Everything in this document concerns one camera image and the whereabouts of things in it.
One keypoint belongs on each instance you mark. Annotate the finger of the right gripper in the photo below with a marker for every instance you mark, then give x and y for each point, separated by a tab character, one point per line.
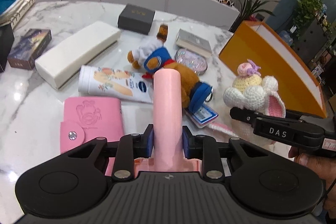
244	115

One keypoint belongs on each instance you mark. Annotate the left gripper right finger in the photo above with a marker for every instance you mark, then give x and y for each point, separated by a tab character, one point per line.
205	149

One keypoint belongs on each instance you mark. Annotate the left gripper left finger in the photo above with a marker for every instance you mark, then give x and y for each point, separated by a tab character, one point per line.
132	147

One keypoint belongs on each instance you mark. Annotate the pink selfie stick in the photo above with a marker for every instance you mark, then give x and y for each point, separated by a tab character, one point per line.
167	158

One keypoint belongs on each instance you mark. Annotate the dark navy gift box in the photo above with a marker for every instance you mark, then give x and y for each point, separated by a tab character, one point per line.
136	19

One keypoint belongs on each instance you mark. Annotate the purple card box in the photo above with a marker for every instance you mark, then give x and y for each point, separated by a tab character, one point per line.
29	48

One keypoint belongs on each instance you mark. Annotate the person right hand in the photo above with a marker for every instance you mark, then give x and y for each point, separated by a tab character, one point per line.
325	168

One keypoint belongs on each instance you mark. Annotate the white crochet bunny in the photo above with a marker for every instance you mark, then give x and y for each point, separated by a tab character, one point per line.
253	92

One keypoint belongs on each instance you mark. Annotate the orange storage box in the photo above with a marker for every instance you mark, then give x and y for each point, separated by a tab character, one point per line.
297	87

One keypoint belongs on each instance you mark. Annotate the brown teddy bear plush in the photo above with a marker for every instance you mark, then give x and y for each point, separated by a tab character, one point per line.
153	56

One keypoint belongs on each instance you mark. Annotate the pink snap wallet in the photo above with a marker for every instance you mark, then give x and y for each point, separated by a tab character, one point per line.
86	118

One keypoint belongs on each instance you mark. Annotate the glitter round compact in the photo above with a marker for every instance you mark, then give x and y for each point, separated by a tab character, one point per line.
195	62

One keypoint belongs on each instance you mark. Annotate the white hand cream tube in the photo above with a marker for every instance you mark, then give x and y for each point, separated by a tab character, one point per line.
124	85

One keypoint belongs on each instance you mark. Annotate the grey drawer cabinet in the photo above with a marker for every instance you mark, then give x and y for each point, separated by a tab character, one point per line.
311	42

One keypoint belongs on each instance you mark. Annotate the grey hardcover book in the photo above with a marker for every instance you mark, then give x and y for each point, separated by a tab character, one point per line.
193	43

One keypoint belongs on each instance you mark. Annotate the potted green plant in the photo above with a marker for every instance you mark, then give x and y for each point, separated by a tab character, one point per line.
249	8

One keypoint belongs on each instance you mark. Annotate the long white case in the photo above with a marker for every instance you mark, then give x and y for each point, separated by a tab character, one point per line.
59	64

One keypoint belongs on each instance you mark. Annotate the black barcode box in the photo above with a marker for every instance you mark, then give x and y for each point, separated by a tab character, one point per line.
6	43

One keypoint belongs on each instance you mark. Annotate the snack chip bag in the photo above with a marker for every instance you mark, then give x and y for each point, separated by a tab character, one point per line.
5	4

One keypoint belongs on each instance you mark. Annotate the ring binder notebook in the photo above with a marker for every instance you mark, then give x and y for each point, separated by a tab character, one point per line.
15	12

